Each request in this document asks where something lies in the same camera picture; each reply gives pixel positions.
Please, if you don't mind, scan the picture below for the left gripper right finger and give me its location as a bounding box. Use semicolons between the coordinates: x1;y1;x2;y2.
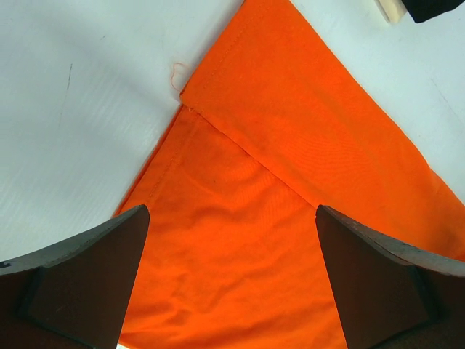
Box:
316;206;464;348

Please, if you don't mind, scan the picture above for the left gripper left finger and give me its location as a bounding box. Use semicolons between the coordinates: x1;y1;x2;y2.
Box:
1;205;150;348

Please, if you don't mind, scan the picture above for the orange t shirt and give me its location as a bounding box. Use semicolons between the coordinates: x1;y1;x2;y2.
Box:
120;1;464;348

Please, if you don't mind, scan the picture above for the folded beige t shirt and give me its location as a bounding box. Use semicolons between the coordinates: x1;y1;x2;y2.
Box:
375;0;408;25

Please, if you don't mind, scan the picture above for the folded black t shirt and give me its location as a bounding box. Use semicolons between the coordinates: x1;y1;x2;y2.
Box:
402;0;464;23

